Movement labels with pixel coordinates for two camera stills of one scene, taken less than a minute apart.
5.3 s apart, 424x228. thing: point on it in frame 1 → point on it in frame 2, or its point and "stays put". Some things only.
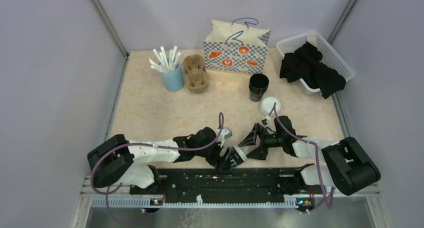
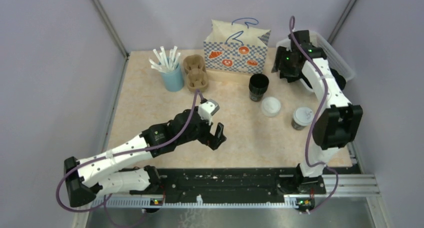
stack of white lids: x=267 y=104 stays put
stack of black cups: x=258 y=84 stays put
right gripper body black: x=273 y=140 → x=284 y=63
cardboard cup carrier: x=197 y=80 stays put
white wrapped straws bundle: x=163 y=65 stays put
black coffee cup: x=232 y=157 → x=297 y=126
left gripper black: x=225 y=166 → x=213 y=141
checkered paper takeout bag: x=235 y=46 stays put
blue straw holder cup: x=173 y=80 stays put
